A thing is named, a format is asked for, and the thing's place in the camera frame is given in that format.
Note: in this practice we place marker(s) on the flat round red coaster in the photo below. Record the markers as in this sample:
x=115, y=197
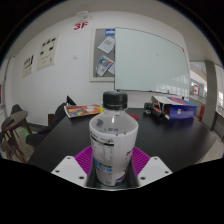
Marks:
x=134, y=117

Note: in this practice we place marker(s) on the small white wall poster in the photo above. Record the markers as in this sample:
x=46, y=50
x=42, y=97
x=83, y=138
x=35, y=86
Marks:
x=28, y=66

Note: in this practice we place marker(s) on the black office chair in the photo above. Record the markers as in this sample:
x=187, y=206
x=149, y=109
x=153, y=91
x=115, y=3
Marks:
x=61, y=115

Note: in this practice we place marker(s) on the blue and purple cardboard box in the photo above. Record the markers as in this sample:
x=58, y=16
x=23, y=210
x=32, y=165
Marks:
x=178, y=108

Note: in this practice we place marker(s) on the brown wooden chair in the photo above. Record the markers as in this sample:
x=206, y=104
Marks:
x=13, y=123

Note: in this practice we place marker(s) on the large wall whiteboard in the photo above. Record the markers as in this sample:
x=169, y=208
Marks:
x=150, y=60

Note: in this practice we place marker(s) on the large white wall poster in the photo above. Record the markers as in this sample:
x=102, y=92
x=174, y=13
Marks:
x=47, y=53

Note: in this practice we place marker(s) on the red and white wall sign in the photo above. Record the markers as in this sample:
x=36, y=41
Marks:
x=196, y=90

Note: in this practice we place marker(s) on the red wall floor sign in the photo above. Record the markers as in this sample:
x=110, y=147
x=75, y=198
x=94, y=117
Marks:
x=80, y=26

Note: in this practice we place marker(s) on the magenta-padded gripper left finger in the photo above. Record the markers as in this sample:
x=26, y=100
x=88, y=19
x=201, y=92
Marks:
x=68, y=168

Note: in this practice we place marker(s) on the colourful printed book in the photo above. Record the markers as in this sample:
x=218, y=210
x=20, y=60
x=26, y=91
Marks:
x=81, y=110

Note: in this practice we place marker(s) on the black and red tool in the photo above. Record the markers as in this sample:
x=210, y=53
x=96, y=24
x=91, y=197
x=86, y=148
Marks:
x=155, y=109

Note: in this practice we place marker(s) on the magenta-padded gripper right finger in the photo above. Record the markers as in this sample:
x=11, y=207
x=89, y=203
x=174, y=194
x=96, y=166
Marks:
x=154, y=168

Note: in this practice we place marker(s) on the clear white-labelled drink bottle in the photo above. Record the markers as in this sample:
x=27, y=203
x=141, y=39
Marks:
x=113, y=146

